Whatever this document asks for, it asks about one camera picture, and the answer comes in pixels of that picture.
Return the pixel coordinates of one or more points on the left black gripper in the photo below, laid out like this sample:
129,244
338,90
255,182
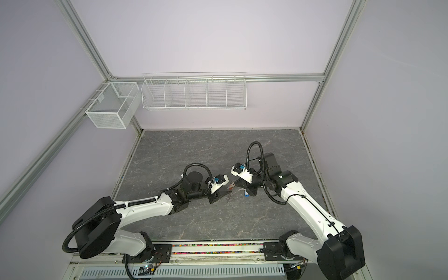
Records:
215,196

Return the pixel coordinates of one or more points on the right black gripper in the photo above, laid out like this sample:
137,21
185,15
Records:
248,186

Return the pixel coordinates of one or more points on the metal keyring with shoe plate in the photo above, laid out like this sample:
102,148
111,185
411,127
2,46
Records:
229,195

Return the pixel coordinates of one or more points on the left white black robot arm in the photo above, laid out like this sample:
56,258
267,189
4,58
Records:
100,229

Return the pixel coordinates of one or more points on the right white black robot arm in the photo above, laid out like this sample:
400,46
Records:
338,250

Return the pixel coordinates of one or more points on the white mesh box basket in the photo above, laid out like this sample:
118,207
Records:
115,105

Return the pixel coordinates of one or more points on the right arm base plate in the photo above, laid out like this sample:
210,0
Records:
279,251

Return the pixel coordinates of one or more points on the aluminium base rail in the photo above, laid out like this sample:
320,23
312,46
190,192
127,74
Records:
214,252

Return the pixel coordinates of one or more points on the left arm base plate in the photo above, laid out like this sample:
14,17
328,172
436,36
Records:
160,253

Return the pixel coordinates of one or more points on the white wire basket long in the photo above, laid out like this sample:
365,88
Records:
194,90

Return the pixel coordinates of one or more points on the white vented cable duct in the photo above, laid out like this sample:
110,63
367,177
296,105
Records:
193,272

